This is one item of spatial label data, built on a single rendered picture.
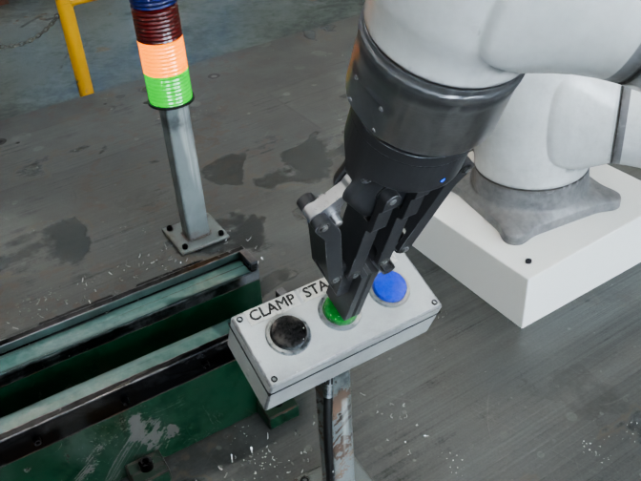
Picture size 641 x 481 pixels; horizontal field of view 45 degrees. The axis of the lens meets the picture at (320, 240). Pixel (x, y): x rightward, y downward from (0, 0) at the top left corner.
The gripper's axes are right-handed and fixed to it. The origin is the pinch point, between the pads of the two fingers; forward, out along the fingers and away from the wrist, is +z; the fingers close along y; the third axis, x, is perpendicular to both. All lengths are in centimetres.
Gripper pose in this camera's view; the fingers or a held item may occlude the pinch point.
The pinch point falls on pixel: (350, 282)
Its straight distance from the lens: 61.5
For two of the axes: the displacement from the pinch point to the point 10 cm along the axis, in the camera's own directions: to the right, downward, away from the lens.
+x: 5.0, 7.6, -4.1
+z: -1.6, 5.5, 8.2
